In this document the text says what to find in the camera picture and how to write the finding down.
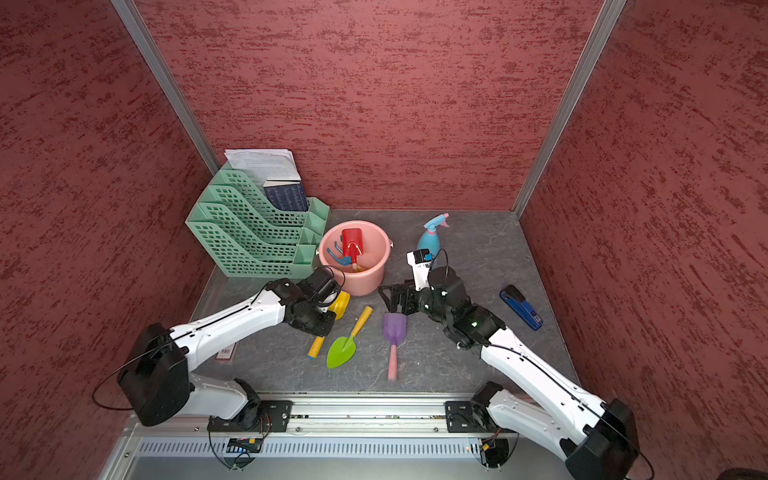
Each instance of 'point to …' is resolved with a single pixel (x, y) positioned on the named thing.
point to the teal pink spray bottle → (429, 239)
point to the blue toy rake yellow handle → (343, 260)
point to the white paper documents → (259, 165)
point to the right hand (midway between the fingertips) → (392, 292)
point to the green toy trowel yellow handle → (343, 349)
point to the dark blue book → (286, 195)
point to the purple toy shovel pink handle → (394, 327)
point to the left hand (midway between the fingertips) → (323, 334)
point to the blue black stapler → (516, 301)
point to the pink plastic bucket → (377, 245)
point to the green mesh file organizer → (245, 239)
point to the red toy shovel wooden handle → (352, 242)
